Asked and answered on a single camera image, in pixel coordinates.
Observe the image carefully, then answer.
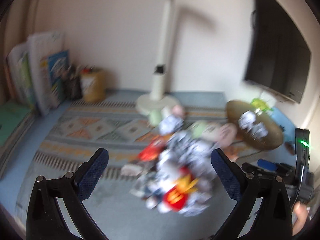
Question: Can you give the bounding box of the printed paper ball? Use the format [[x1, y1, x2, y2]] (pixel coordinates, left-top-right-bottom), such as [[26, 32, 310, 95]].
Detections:
[[127, 115, 217, 217]]

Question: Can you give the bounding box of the gold ribbed bowl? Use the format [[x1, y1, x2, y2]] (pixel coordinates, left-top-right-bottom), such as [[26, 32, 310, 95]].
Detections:
[[226, 100, 284, 151]]

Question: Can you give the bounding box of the red fries plush toy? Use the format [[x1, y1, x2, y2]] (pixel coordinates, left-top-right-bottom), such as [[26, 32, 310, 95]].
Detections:
[[162, 166, 199, 212]]

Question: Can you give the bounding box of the green tissue box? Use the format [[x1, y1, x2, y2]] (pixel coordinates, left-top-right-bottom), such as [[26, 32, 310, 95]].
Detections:
[[250, 98, 272, 112]]

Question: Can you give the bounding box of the person's right hand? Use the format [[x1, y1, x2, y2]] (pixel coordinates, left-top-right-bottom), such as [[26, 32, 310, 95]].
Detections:
[[292, 202, 309, 236]]

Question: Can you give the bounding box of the tan cardboard pen cup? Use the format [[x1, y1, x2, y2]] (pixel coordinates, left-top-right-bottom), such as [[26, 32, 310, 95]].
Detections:
[[80, 67, 106, 103]]

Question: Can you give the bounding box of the white desk lamp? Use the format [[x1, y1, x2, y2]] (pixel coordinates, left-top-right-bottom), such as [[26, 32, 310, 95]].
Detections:
[[136, 0, 179, 116]]

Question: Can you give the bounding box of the row of upright books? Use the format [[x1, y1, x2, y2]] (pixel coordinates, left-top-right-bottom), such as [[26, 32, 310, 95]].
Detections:
[[7, 31, 70, 116]]

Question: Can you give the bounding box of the black mesh pen holder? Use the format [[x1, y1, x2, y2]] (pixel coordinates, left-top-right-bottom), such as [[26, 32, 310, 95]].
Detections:
[[61, 65, 82, 101]]

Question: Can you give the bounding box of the black wall monitor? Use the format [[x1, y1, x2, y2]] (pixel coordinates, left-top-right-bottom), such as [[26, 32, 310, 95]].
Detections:
[[245, 0, 311, 103]]

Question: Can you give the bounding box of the stack of teal books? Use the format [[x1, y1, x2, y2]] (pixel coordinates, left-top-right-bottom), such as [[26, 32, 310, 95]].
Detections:
[[1, 101, 35, 178]]

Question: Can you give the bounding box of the three-tier dango plush toy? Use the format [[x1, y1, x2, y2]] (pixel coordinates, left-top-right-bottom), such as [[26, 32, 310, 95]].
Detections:
[[187, 120, 237, 148]]

